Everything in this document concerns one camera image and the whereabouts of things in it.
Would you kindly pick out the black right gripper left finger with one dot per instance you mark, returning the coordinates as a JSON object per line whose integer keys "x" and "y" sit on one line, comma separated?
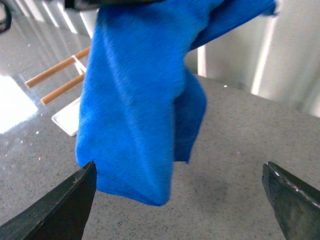
{"x": 61, "y": 214}

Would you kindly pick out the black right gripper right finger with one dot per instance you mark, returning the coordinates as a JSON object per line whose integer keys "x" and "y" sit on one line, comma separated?
{"x": 295, "y": 203}

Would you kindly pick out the blue microfiber cloth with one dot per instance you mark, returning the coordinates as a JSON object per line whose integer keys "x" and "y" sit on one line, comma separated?
{"x": 141, "y": 108}

